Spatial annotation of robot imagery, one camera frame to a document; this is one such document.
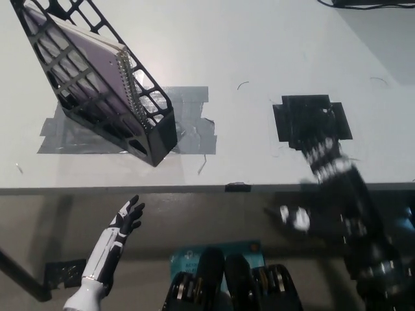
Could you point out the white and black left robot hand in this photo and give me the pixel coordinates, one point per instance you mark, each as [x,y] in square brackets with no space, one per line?
[107,246]

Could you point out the teal printed box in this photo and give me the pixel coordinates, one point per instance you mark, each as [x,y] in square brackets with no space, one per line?
[188,260]

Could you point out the grey duct tape patch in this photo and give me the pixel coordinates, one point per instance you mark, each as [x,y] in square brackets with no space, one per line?
[194,129]

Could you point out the purple spiral-bound notebook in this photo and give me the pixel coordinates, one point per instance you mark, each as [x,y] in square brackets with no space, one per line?
[97,61]

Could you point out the black tape square patch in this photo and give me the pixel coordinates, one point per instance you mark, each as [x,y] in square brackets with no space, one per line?
[291,120]

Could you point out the black plastic lattice file shelf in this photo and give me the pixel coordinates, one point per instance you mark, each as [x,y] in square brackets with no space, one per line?
[160,136]

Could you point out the small black tape strip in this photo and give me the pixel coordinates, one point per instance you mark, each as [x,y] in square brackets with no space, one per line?
[238,187]

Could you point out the black metal table leg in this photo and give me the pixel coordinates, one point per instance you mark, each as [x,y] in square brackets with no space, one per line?
[22,277]

